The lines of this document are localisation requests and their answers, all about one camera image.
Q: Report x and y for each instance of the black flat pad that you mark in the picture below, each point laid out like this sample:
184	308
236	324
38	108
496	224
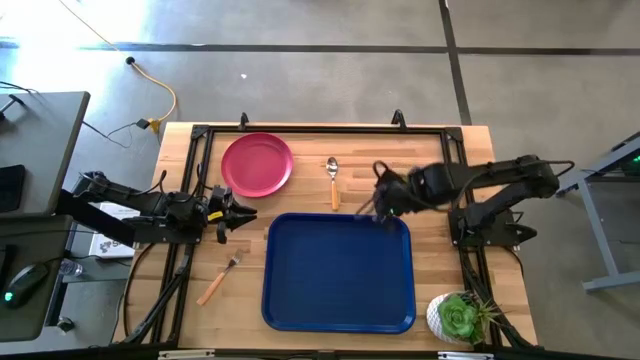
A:
11	189

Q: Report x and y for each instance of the black computer mouse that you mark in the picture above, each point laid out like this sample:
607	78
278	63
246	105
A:
24	284

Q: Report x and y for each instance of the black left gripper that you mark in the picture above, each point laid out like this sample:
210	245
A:
222	200

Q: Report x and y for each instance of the dark desk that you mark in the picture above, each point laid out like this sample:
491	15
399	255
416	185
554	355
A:
30	320

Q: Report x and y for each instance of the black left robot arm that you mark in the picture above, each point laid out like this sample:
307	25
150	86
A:
150	202

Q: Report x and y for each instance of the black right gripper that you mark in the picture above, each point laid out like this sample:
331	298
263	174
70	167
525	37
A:
397	192

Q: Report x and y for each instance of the black aluminium frame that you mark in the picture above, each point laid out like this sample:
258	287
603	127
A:
325	130

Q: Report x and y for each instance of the red plastic plate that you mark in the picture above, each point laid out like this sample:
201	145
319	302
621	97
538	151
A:
257	164

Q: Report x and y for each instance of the blue plastic tray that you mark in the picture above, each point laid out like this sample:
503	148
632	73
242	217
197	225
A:
339	275

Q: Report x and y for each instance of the succulent in white pot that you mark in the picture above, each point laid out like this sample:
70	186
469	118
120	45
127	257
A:
457	317

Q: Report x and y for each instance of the grey desk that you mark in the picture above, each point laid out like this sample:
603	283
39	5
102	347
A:
45	145

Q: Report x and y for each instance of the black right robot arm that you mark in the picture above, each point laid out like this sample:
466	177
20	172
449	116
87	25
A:
500	172

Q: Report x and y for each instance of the clear water bottle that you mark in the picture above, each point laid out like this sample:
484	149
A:
71	268

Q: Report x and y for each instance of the grey metal table frame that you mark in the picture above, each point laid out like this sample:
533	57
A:
597	235

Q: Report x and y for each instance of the white printed box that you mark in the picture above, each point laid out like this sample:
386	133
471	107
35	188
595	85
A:
107	247

